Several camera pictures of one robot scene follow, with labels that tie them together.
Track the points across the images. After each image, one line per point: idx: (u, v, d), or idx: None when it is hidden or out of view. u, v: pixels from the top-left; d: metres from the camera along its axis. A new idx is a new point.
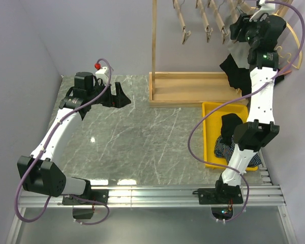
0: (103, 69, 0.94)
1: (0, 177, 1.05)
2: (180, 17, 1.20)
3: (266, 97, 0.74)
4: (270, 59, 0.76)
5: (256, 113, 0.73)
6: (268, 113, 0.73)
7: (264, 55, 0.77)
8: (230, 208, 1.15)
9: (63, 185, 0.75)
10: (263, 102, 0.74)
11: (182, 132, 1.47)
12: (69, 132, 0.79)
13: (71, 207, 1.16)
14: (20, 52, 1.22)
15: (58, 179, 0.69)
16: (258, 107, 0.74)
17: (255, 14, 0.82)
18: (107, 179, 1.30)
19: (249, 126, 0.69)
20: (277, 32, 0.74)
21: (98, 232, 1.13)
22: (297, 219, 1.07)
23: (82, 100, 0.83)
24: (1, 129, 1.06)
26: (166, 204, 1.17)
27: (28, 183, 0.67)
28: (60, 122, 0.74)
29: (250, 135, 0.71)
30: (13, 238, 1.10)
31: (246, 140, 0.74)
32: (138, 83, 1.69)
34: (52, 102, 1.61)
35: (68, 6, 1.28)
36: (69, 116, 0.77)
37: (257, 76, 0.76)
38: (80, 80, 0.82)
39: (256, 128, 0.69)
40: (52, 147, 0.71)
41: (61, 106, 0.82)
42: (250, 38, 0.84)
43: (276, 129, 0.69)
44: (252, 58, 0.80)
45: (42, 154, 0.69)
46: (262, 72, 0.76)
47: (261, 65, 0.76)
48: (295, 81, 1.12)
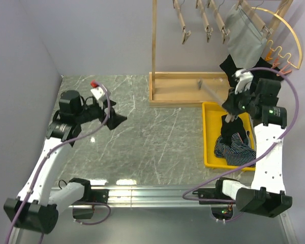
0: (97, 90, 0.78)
1: (0, 177, 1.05)
2: (180, 17, 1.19)
3: (275, 162, 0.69)
4: (277, 115, 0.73)
5: (264, 179, 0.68)
6: (277, 179, 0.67)
7: (269, 111, 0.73)
8: (230, 208, 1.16)
9: (56, 219, 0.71)
10: (271, 166, 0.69)
11: (182, 132, 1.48)
12: (57, 164, 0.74)
13: (71, 207, 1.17)
14: (19, 51, 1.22)
15: (50, 214, 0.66)
16: (266, 172, 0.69)
17: (238, 85, 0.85)
18: (106, 180, 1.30)
19: (255, 195, 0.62)
20: (275, 86, 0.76)
21: (99, 231, 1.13)
22: (298, 219, 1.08)
23: (71, 126, 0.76)
24: (1, 129, 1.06)
26: (165, 204, 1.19)
27: (19, 223, 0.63)
28: (47, 156, 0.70)
29: (255, 205, 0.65)
30: (13, 238, 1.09)
31: (251, 209, 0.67)
32: (138, 83, 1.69)
34: (53, 102, 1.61)
35: (68, 6, 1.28)
36: (56, 148, 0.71)
37: (263, 135, 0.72)
38: (64, 103, 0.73)
39: (264, 197, 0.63)
40: (40, 186, 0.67)
41: (49, 135, 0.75)
42: (246, 105, 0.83)
43: (288, 202, 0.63)
44: (256, 112, 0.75)
45: (29, 196, 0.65)
46: (267, 130, 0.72)
47: (267, 121, 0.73)
48: (295, 82, 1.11)
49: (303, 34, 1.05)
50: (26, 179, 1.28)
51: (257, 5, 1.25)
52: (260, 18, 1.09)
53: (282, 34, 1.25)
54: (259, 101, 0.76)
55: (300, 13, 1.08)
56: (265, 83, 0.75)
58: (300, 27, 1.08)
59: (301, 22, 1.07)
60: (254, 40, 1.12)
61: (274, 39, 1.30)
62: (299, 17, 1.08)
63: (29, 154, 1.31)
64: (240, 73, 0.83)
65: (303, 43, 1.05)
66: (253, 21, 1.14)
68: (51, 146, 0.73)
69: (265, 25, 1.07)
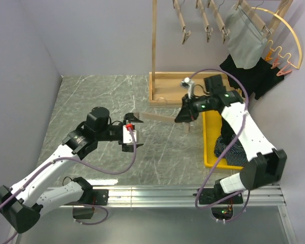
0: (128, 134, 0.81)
1: (0, 178, 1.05)
2: (180, 17, 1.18)
3: (253, 129, 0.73)
4: (233, 95, 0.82)
5: (254, 147, 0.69)
6: (264, 142, 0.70)
7: (225, 95, 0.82)
8: (230, 208, 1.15)
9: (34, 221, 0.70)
10: (253, 134, 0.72)
11: (182, 132, 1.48)
12: (59, 173, 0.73)
13: (71, 207, 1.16)
14: (20, 52, 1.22)
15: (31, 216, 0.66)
16: (252, 139, 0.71)
17: (189, 91, 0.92)
18: (116, 179, 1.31)
19: (258, 163, 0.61)
20: (219, 78, 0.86)
21: (98, 231, 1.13)
22: (298, 219, 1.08)
23: (88, 141, 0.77)
24: (1, 129, 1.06)
26: (165, 204, 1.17)
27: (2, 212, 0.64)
28: (53, 162, 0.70)
29: (262, 173, 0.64)
30: (13, 238, 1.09)
31: (259, 179, 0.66)
32: (138, 83, 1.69)
34: (53, 102, 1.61)
35: (68, 6, 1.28)
36: (64, 158, 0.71)
37: (232, 113, 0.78)
38: (91, 119, 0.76)
39: (265, 161, 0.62)
40: (32, 187, 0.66)
41: (64, 142, 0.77)
42: (205, 106, 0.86)
43: (283, 154, 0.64)
44: (217, 101, 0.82)
45: (19, 193, 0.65)
46: (233, 109, 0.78)
47: (229, 103, 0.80)
48: (295, 82, 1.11)
49: (303, 34, 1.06)
50: None
51: (257, 5, 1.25)
52: (260, 18, 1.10)
53: (281, 34, 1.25)
54: (213, 93, 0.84)
55: (300, 13, 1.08)
56: (210, 79, 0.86)
58: (300, 27, 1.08)
59: (301, 22, 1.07)
60: (254, 40, 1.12)
61: (274, 39, 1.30)
62: (299, 17, 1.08)
63: (29, 154, 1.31)
64: (188, 79, 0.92)
65: (303, 43, 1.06)
66: (253, 21, 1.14)
68: (60, 153, 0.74)
69: (265, 25, 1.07)
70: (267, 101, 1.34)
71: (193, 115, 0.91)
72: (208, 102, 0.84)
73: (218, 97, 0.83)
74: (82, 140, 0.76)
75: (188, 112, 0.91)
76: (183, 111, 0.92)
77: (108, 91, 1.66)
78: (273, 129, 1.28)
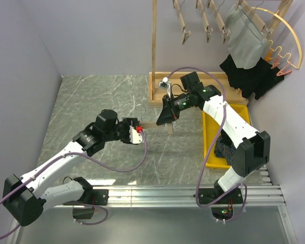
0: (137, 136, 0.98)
1: (0, 178, 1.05)
2: (180, 17, 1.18)
3: (235, 117, 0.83)
4: (210, 90, 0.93)
5: (240, 132, 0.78)
6: (246, 126, 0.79)
7: (204, 91, 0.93)
8: (230, 208, 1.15)
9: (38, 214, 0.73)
10: (236, 121, 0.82)
11: (182, 132, 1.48)
12: (66, 168, 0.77)
13: (71, 207, 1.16)
14: (19, 51, 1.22)
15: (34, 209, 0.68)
16: (236, 126, 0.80)
17: (169, 91, 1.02)
18: (113, 180, 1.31)
19: (246, 148, 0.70)
20: (194, 76, 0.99)
21: (98, 231, 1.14)
22: (298, 219, 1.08)
23: (96, 140, 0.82)
24: (1, 129, 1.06)
26: (165, 204, 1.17)
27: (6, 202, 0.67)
28: (63, 155, 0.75)
29: (250, 156, 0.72)
30: (13, 238, 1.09)
31: (250, 163, 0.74)
32: (138, 83, 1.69)
34: (53, 102, 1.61)
35: (68, 6, 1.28)
36: (74, 153, 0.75)
37: (213, 106, 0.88)
38: (101, 120, 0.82)
39: (251, 145, 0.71)
40: (42, 178, 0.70)
41: (75, 139, 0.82)
42: (186, 102, 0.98)
43: (266, 135, 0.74)
44: (196, 97, 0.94)
45: (29, 182, 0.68)
46: (213, 102, 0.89)
47: (208, 97, 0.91)
48: (295, 82, 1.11)
49: (303, 34, 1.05)
50: None
51: (257, 5, 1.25)
52: (260, 19, 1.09)
53: (281, 34, 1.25)
54: (192, 90, 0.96)
55: (300, 13, 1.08)
56: (186, 78, 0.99)
58: (300, 27, 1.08)
59: (301, 22, 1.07)
60: (254, 40, 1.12)
61: (274, 39, 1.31)
62: (299, 17, 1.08)
63: (29, 154, 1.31)
64: (166, 79, 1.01)
65: (303, 43, 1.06)
66: (253, 21, 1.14)
68: (71, 149, 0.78)
69: (265, 25, 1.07)
70: (267, 101, 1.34)
71: (176, 114, 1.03)
72: (188, 99, 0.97)
73: (196, 93, 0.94)
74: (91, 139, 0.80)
75: (171, 112, 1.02)
76: (166, 111, 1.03)
77: (108, 91, 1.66)
78: (273, 129, 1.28)
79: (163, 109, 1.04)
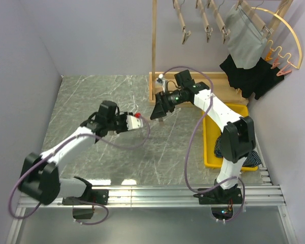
0: (136, 121, 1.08)
1: (0, 178, 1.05)
2: (180, 17, 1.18)
3: (221, 107, 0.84)
4: (200, 86, 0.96)
5: (224, 118, 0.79)
6: (231, 113, 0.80)
7: (193, 87, 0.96)
8: (230, 208, 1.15)
9: (56, 194, 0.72)
10: (222, 110, 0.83)
11: (182, 132, 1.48)
12: (78, 150, 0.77)
13: (71, 207, 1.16)
14: (19, 52, 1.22)
15: (54, 187, 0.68)
16: (221, 113, 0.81)
17: (163, 87, 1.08)
18: (109, 180, 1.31)
19: (229, 129, 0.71)
20: (187, 72, 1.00)
21: (98, 231, 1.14)
22: (298, 219, 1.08)
23: (100, 127, 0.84)
24: (1, 129, 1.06)
26: (166, 204, 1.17)
27: (24, 182, 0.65)
28: (77, 136, 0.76)
29: (236, 139, 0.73)
30: (13, 238, 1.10)
31: (238, 148, 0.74)
32: (138, 83, 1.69)
34: (53, 102, 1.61)
35: (68, 6, 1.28)
36: (86, 134, 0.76)
37: (201, 98, 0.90)
38: (104, 108, 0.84)
39: (235, 127, 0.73)
40: (61, 154, 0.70)
41: (82, 125, 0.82)
42: (179, 98, 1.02)
43: (249, 119, 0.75)
44: (187, 93, 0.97)
45: (50, 158, 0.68)
46: (202, 95, 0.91)
47: (197, 91, 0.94)
48: (295, 82, 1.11)
49: (303, 34, 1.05)
50: None
51: (257, 5, 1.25)
52: (260, 18, 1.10)
53: (281, 34, 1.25)
54: (184, 87, 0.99)
55: (300, 13, 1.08)
56: (179, 75, 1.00)
58: (300, 26, 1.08)
59: (301, 22, 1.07)
60: (254, 40, 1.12)
61: (274, 39, 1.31)
62: (299, 17, 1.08)
63: (29, 154, 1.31)
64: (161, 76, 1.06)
65: (303, 43, 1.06)
66: (253, 22, 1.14)
68: (81, 131, 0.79)
69: (265, 25, 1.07)
70: (267, 101, 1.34)
71: (170, 108, 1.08)
72: (181, 95, 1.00)
73: (187, 89, 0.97)
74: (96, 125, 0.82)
75: (164, 106, 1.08)
76: (160, 105, 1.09)
77: (109, 91, 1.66)
78: (273, 129, 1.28)
79: (157, 103, 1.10)
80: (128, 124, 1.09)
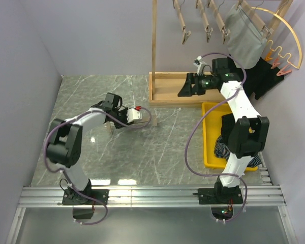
0: (136, 113, 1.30)
1: (0, 178, 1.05)
2: (180, 17, 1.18)
3: (244, 99, 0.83)
4: (232, 75, 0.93)
5: (242, 112, 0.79)
6: (251, 109, 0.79)
7: (225, 74, 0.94)
8: (230, 208, 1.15)
9: (76, 159, 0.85)
10: (243, 103, 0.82)
11: (182, 132, 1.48)
12: (91, 124, 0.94)
13: (71, 207, 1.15)
14: (19, 52, 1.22)
15: (76, 148, 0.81)
16: (241, 107, 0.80)
17: (197, 68, 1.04)
18: (110, 180, 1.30)
19: (241, 123, 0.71)
20: (224, 61, 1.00)
21: (98, 231, 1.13)
22: (298, 219, 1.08)
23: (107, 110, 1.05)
24: (1, 130, 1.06)
26: (166, 204, 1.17)
27: (52, 143, 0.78)
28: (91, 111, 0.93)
29: (245, 133, 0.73)
30: (13, 238, 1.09)
31: (243, 143, 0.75)
32: (138, 83, 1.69)
34: (53, 102, 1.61)
35: (67, 6, 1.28)
36: (98, 111, 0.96)
37: (229, 87, 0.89)
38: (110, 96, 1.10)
39: (248, 122, 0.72)
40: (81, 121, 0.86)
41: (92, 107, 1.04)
42: (208, 83, 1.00)
43: (266, 120, 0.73)
44: (217, 79, 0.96)
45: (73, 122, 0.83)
46: (229, 84, 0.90)
47: (227, 80, 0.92)
48: (294, 82, 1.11)
49: (303, 34, 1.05)
50: (26, 179, 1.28)
51: (257, 5, 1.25)
52: (260, 18, 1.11)
53: (282, 34, 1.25)
54: (217, 73, 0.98)
55: (300, 13, 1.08)
56: (216, 61, 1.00)
58: (300, 26, 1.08)
59: (301, 22, 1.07)
60: (254, 40, 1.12)
61: (274, 39, 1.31)
62: (299, 17, 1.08)
63: (29, 154, 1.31)
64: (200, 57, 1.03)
65: (303, 43, 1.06)
66: (253, 22, 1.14)
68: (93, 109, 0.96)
69: (265, 25, 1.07)
70: (267, 101, 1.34)
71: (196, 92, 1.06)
72: (211, 80, 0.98)
73: (219, 75, 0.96)
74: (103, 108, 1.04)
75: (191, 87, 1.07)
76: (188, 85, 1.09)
77: (108, 91, 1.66)
78: (273, 129, 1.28)
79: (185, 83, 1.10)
80: (129, 116, 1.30)
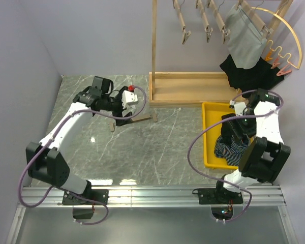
0: (129, 94, 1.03)
1: None
2: (180, 17, 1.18)
3: (272, 122, 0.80)
4: (271, 96, 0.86)
5: (264, 133, 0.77)
6: (275, 134, 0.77)
7: (265, 95, 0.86)
8: (230, 208, 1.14)
9: (67, 176, 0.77)
10: (270, 125, 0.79)
11: (182, 132, 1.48)
12: (77, 127, 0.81)
13: (71, 207, 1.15)
14: (19, 52, 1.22)
15: (62, 170, 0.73)
16: (266, 128, 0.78)
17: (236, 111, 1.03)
18: (110, 179, 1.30)
19: (258, 141, 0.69)
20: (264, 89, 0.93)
21: (98, 231, 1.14)
22: (298, 220, 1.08)
23: (94, 97, 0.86)
24: (1, 129, 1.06)
26: (165, 204, 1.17)
27: (34, 168, 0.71)
28: (71, 115, 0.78)
29: (258, 154, 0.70)
30: (13, 238, 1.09)
31: (253, 164, 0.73)
32: (138, 83, 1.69)
34: (53, 102, 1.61)
35: (67, 6, 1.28)
36: (81, 111, 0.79)
37: (262, 108, 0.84)
38: (98, 80, 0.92)
39: (265, 144, 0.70)
40: (61, 137, 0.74)
41: (75, 100, 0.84)
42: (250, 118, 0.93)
43: (287, 149, 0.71)
44: (255, 98, 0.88)
45: (50, 143, 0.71)
46: (264, 105, 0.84)
47: (264, 99, 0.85)
48: (295, 82, 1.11)
49: (304, 34, 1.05)
50: (26, 179, 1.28)
51: (258, 5, 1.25)
52: (260, 19, 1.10)
53: (282, 34, 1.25)
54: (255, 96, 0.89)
55: (300, 13, 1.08)
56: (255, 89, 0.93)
58: (300, 26, 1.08)
59: (302, 22, 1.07)
60: (254, 40, 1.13)
61: (274, 39, 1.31)
62: (299, 16, 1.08)
63: None
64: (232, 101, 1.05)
65: (303, 43, 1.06)
66: (253, 21, 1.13)
68: (75, 109, 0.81)
69: (265, 25, 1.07)
70: None
71: None
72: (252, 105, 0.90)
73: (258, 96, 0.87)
74: (91, 96, 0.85)
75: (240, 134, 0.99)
76: None
77: None
78: None
79: None
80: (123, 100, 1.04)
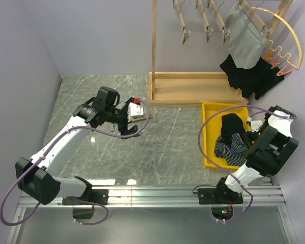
0: (135, 107, 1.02)
1: None
2: (180, 17, 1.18)
3: (283, 124, 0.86)
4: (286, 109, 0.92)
5: None
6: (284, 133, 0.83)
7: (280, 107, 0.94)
8: (230, 208, 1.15)
9: (56, 193, 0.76)
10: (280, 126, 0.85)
11: (182, 132, 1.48)
12: (74, 141, 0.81)
13: (71, 207, 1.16)
14: (19, 52, 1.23)
15: (51, 188, 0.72)
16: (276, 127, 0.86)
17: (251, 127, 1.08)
18: (114, 180, 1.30)
19: (269, 127, 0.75)
20: None
21: (98, 231, 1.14)
22: (298, 220, 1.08)
23: (96, 111, 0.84)
24: (1, 129, 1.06)
26: (165, 204, 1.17)
27: (23, 185, 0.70)
28: (67, 131, 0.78)
29: (268, 141, 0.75)
30: (13, 238, 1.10)
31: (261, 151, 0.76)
32: (138, 83, 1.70)
34: (53, 102, 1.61)
35: (67, 7, 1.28)
36: (78, 127, 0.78)
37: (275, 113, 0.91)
38: (102, 92, 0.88)
39: (275, 132, 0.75)
40: (52, 155, 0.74)
41: (75, 113, 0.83)
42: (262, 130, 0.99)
43: (295, 143, 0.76)
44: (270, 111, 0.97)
45: (40, 161, 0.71)
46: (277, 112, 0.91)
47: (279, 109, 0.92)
48: (295, 82, 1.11)
49: (303, 33, 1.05)
50: None
51: (257, 5, 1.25)
52: (260, 18, 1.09)
53: (282, 34, 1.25)
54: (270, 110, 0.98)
55: (300, 13, 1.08)
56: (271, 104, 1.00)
58: (300, 26, 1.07)
59: (302, 22, 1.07)
60: (254, 40, 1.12)
61: (274, 39, 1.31)
62: (299, 16, 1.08)
63: (29, 154, 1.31)
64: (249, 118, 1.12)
65: (303, 43, 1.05)
66: (253, 21, 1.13)
68: (73, 124, 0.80)
69: (265, 25, 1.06)
70: (268, 101, 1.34)
71: None
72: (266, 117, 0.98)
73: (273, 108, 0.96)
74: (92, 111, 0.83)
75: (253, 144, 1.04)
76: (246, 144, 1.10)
77: None
78: None
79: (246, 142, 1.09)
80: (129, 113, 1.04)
